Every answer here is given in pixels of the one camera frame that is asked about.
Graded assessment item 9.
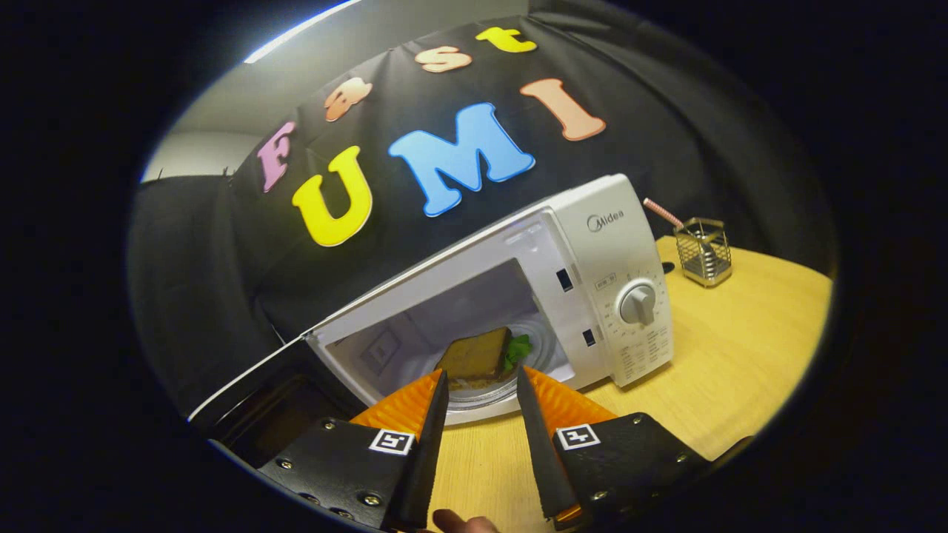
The brown bread lettuce sandwich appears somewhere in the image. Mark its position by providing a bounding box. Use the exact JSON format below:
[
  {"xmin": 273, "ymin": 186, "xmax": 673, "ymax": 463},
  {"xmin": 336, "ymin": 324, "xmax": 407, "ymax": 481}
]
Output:
[{"xmin": 433, "ymin": 326, "xmax": 534, "ymax": 392}]

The glass microwave turntable plate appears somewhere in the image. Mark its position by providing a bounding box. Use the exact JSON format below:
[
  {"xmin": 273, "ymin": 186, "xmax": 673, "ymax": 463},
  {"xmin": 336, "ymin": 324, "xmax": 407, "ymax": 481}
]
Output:
[{"xmin": 437, "ymin": 320, "xmax": 571, "ymax": 412}]

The metal wire mesh holder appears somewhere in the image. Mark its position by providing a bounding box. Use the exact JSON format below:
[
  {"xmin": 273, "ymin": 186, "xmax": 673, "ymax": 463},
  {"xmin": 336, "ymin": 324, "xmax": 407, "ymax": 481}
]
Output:
[{"xmin": 672, "ymin": 217, "xmax": 733, "ymax": 288}]

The white microwave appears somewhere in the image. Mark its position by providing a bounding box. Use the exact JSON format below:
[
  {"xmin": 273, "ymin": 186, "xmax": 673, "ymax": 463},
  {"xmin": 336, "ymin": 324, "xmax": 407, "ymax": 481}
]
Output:
[{"xmin": 187, "ymin": 174, "xmax": 675, "ymax": 467}]

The pink striped straw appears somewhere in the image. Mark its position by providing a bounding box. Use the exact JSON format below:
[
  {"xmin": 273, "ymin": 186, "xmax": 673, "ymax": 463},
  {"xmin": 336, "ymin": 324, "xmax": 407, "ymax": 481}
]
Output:
[{"xmin": 642, "ymin": 197, "xmax": 686, "ymax": 230}]

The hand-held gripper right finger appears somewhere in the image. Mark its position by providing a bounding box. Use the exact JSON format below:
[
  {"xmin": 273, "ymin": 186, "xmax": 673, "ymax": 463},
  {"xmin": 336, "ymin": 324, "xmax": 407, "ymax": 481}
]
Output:
[{"xmin": 515, "ymin": 364, "xmax": 712, "ymax": 530}]

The black backdrop cloth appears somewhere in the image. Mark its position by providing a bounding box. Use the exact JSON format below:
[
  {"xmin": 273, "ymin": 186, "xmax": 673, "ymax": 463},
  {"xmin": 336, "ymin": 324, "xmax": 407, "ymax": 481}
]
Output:
[{"xmin": 126, "ymin": 0, "xmax": 838, "ymax": 415}]

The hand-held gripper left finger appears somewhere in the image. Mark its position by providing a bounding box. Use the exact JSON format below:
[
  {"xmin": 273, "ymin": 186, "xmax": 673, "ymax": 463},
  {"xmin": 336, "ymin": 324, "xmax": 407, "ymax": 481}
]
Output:
[{"xmin": 258, "ymin": 369, "xmax": 450, "ymax": 532}]

